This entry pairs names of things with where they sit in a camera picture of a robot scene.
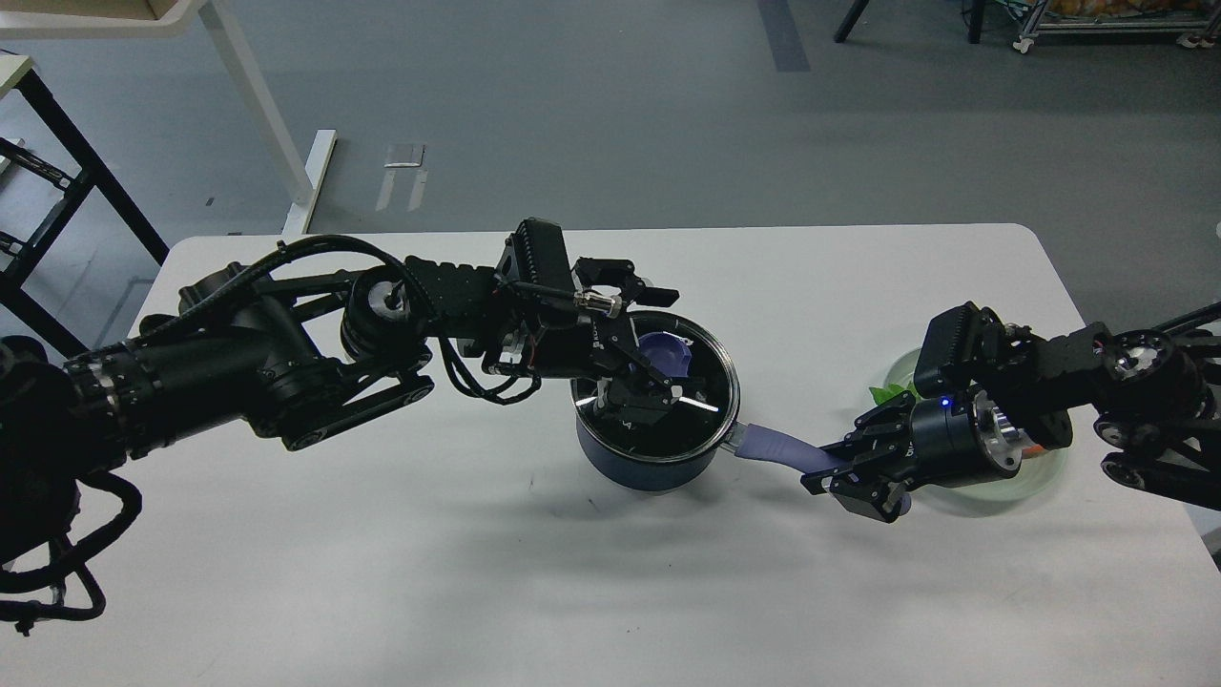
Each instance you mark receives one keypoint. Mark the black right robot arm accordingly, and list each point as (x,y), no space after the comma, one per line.
(984,390)

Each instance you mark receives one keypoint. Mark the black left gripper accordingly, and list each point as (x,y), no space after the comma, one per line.
(544,332)

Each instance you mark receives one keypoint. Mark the wheeled metal cart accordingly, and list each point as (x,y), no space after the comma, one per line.
(1194,24)

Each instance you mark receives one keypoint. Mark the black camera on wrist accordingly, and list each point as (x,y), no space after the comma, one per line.
(534,268)
(951,348)

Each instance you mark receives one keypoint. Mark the white desk frame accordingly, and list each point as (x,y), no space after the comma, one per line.
(303,176)

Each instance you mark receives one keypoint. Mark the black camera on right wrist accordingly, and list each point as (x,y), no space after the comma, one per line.
(951,348)

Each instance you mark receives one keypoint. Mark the blue saucepan with handle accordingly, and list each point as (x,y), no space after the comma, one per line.
(746,441)

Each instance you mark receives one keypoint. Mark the glass pot lid blue knob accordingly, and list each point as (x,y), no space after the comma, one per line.
(681,418)

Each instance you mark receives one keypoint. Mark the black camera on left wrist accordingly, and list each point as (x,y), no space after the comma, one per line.
(534,268)

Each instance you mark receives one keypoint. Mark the orange toy carrot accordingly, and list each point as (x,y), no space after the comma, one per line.
(888,391)

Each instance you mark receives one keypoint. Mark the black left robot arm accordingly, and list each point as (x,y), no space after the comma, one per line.
(322,335)

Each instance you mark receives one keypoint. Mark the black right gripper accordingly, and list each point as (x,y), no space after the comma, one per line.
(948,441)

